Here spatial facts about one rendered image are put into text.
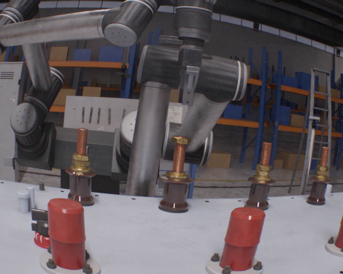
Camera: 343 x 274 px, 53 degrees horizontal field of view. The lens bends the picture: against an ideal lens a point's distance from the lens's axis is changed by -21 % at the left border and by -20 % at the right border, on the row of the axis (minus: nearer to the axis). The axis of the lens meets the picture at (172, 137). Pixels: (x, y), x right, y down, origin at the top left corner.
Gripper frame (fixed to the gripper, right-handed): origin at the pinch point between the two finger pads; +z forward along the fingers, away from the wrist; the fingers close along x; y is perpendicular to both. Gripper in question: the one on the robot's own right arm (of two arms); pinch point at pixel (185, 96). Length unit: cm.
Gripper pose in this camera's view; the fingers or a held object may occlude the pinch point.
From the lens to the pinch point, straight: 113.9
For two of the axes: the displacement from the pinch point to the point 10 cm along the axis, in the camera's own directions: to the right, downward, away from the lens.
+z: -1.0, 9.9, 1.2
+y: 9.9, 0.9, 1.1
